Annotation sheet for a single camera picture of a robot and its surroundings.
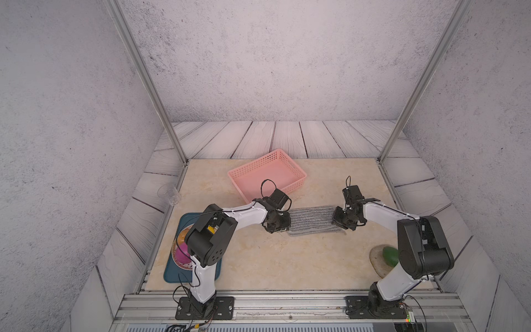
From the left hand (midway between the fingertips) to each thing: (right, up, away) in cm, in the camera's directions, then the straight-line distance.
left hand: (293, 229), depth 91 cm
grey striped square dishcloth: (+9, +3, +5) cm, 10 cm away
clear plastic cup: (-59, +15, +12) cm, 62 cm away
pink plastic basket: (-7, +28, +26) cm, 39 cm away
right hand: (+19, +3, +3) cm, 19 cm away
